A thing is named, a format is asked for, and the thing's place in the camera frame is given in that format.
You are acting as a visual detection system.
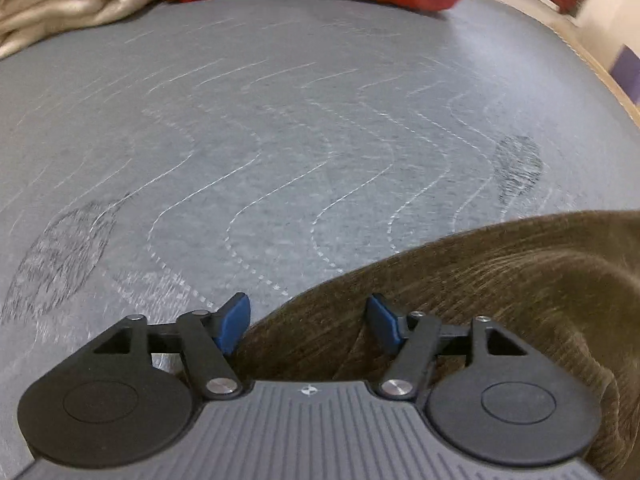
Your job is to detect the grey quilted mattress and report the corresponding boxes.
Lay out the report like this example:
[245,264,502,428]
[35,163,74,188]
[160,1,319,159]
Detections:
[0,0,640,468]

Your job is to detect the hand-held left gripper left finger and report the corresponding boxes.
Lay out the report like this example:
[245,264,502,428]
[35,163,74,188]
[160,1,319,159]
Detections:
[70,294,251,402]

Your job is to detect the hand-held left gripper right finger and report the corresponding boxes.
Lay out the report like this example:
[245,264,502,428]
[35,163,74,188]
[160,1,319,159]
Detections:
[366,295,546,402]

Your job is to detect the olive brown corduroy pants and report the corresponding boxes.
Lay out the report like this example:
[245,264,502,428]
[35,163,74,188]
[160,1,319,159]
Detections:
[232,210,640,480]

